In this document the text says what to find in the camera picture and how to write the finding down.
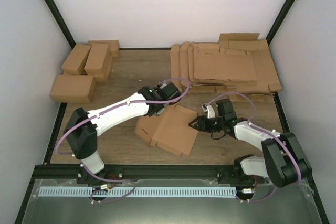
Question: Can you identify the cardboard box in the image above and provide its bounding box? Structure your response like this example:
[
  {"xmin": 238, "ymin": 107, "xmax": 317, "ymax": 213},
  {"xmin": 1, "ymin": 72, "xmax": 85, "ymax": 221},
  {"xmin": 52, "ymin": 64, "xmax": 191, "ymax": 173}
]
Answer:
[
  {"xmin": 135, "ymin": 105, "xmax": 198, "ymax": 156},
  {"xmin": 88, "ymin": 40, "xmax": 120, "ymax": 58},
  {"xmin": 49, "ymin": 74, "xmax": 96, "ymax": 103},
  {"xmin": 94, "ymin": 54, "xmax": 113, "ymax": 82},
  {"xmin": 84, "ymin": 44, "xmax": 109, "ymax": 75},
  {"xmin": 61, "ymin": 44, "xmax": 91, "ymax": 75}
]

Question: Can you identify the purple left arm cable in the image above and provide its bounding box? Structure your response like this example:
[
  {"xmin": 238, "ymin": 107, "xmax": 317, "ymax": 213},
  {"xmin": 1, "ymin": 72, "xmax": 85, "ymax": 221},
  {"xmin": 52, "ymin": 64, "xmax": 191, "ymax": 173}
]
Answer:
[{"xmin": 55, "ymin": 77, "xmax": 190, "ymax": 183}]

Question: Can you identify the black aluminium frame rail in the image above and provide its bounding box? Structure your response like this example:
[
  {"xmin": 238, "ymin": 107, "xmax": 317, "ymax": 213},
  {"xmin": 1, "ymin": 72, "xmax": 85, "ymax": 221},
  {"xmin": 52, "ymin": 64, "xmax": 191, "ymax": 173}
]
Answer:
[{"xmin": 32, "ymin": 164, "xmax": 254, "ymax": 185}]

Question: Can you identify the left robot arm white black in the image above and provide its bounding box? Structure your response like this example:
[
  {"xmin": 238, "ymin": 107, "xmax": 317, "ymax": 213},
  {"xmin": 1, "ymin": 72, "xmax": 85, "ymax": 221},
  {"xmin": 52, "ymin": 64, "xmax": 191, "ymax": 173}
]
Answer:
[{"xmin": 64, "ymin": 82, "xmax": 182, "ymax": 184}]

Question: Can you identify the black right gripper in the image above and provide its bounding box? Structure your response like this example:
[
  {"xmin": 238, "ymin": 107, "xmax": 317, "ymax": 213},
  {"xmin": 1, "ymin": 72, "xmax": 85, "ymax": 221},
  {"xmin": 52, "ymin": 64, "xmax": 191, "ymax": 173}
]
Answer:
[{"xmin": 189, "ymin": 116, "xmax": 225, "ymax": 134}]

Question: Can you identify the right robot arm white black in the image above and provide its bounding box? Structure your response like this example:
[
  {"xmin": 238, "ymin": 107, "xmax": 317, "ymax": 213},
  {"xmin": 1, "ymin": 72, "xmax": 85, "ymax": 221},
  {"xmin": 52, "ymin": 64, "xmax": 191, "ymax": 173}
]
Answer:
[{"xmin": 188, "ymin": 99, "xmax": 312, "ymax": 188}]

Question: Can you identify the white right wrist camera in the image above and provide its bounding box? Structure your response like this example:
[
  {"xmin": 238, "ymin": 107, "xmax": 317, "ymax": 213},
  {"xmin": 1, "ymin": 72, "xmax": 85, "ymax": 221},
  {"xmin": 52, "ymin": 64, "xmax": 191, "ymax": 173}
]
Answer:
[{"xmin": 202, "ymin": 103, "xmax": 215, "ymax": 119}]

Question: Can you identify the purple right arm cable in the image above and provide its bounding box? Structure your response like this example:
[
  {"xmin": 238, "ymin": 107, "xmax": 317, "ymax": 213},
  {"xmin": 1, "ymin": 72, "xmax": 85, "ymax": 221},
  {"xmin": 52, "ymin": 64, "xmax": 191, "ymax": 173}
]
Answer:
[{"xmin": 208, "ymin": 92, "xmax": 302, "ymax": 204}]

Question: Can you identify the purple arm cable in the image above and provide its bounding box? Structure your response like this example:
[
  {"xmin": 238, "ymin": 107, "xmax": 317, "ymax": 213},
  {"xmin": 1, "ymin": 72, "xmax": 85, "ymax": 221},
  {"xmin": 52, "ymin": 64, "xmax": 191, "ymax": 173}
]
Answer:
[
  {"xmin": 208, "ymin": 92, "xmax": 302, "ymax": 204},
  {"xmin": 55, "ymin": 77, "xmax": 190, "ymax": 183}
]

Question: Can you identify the folded cardboard box front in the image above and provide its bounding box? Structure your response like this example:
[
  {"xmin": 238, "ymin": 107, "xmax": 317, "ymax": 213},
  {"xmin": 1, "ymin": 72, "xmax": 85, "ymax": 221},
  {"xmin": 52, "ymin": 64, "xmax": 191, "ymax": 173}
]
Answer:
[{"xmin": 49, "ymin": 74, "xmax": 96, "ymax": 103}]

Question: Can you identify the stack of flat cardboard blanks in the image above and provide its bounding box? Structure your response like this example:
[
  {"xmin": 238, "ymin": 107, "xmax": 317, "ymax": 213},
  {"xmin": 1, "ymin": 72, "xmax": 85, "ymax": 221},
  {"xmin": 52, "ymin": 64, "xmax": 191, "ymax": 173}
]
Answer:
[{"xmin": 170, "ymin": 33, "xmax": 282, "ymax": 101}]

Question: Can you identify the light blue slotted cable duct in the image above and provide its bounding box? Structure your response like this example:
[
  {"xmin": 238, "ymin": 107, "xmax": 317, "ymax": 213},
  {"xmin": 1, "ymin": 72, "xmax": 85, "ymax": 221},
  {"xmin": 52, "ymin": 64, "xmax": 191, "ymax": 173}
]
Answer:
[{"xmin": 38, "ymin": 186, "xmax": 237, "ymax": 198}]

